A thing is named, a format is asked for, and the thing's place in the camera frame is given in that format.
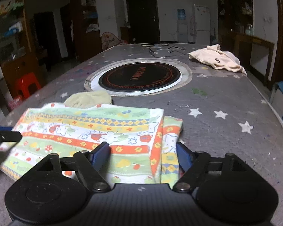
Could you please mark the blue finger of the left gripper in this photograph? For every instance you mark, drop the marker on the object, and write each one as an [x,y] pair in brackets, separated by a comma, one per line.
[10,136]
[0,128]

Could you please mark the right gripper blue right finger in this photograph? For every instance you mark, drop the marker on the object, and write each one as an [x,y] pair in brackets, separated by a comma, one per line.
[194,166]

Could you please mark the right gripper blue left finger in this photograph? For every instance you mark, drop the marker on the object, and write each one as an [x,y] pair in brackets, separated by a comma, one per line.
[88,166]

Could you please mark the green patterned children's jacket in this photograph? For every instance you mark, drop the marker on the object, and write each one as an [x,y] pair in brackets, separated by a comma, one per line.
[142,141]

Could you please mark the pink children's folding tent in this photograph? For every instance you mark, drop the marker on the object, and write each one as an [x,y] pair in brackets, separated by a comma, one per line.
[109,40]

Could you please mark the red plastic stool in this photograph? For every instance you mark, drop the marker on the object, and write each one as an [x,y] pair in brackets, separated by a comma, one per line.
[27,85]

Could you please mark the round black induction cooktop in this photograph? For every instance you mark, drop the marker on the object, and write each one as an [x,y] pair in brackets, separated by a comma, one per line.
[139,77]

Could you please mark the cream garment with number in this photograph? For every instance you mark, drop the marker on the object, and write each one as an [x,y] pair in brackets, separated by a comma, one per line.
[213,56]

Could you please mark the dark wooden left cabinet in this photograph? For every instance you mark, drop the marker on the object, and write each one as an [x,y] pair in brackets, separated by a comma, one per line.
[89,32]

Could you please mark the wooden side table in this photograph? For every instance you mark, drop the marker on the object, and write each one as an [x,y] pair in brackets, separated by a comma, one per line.
[241,45]

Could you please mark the dark flat bar on table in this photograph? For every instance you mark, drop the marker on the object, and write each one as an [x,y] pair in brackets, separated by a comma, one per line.
[154,44]

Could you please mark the white water dispenser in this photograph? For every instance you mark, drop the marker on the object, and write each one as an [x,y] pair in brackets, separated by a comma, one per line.
[182,26]

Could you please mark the teal glass jar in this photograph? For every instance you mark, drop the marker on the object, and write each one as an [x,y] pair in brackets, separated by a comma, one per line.
[249,29]

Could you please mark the white refrigerator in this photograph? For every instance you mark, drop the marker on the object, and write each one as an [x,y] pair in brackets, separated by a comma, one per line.
[203,25]

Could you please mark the dark wooden entrance door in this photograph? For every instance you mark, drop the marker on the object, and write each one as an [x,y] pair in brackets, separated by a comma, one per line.
[144,21]

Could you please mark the dark wooden display shelf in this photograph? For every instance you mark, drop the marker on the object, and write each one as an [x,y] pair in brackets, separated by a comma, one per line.
[235,15]

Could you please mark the black wire hanger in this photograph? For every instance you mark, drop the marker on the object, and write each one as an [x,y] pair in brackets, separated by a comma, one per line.
[167,52]

